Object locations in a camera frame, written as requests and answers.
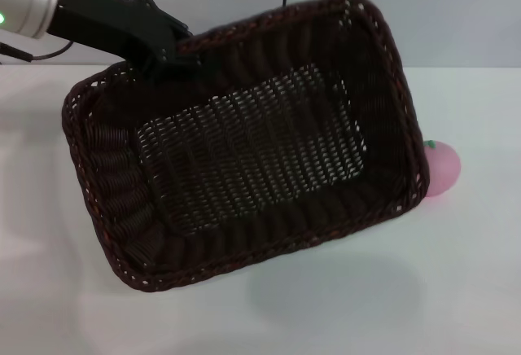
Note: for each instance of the pink toy peach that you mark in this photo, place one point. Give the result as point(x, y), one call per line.
point(443, 172)

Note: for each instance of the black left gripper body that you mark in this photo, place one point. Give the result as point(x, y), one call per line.
point(110, 25)

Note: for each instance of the dark brown woven basket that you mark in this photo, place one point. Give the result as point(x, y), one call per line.
point(252, 155)

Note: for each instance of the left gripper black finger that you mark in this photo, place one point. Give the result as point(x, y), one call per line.
point(179, 66)
point(184, 32)

